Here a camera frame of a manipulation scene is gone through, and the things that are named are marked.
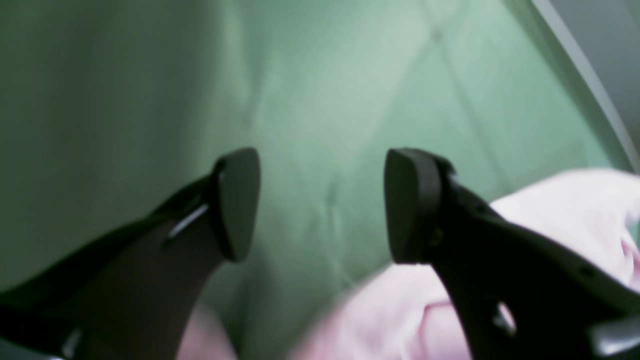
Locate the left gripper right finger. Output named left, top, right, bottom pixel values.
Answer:
left=384, top=148, right=640, bottom=360

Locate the green table cloth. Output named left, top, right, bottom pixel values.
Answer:
left=0, top=0, right=633, bottom=360

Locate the pink printed t-shirt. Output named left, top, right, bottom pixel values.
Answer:
left=176, top=168, right=639, bottom=360

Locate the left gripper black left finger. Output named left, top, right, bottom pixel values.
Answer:
left=0, top=146, right=261, bottom=360

